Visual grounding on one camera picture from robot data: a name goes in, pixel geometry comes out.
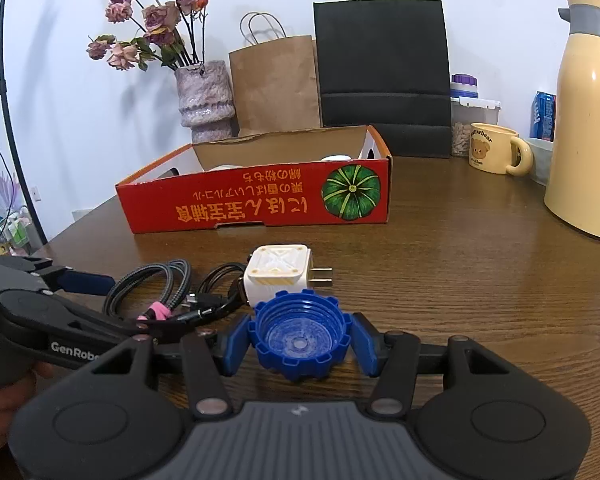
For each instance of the black paper bag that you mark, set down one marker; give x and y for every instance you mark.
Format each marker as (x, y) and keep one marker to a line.
(385, 64)

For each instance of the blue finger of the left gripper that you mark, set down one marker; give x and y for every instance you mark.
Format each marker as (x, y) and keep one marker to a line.
(78, 282)

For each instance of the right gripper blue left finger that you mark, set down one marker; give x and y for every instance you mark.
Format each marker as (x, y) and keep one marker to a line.
(234, 344)

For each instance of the pink textured vase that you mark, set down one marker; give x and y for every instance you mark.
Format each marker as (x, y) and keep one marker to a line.
(205, 101)

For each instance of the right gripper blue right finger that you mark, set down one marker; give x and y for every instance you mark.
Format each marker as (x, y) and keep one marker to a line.
(368, 345)

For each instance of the person's left hand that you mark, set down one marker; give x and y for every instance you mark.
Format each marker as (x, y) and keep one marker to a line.
(14, 396)

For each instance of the food container purple lid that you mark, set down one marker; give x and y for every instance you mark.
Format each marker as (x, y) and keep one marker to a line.
(467, 107)

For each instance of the yellow bear mug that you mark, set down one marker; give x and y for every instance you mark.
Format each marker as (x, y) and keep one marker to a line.
(499, 150)

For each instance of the brown paper bag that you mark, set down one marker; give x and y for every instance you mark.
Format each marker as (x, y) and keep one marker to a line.
(274, 78)

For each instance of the white plastic lid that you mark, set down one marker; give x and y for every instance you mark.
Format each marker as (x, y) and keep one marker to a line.
(336, 158)

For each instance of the blue soda can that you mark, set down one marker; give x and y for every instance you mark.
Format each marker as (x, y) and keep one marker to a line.
(543, 110)

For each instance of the yellow thermos jug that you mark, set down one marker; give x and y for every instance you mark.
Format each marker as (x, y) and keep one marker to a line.
(573, 188)

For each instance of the blue plastic lid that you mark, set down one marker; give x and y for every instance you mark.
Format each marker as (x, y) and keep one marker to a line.
(300, 335)

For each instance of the red cardboard box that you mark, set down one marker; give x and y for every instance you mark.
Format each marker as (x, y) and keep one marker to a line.
(282, 182)

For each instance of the grey white mug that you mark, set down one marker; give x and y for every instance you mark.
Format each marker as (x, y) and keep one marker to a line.
(542, 151)

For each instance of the white wall charger plug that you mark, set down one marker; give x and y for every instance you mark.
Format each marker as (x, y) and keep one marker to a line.
(281, 268)

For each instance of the dried pink roses bouquet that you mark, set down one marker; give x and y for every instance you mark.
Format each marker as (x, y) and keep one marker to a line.
(170, 32)

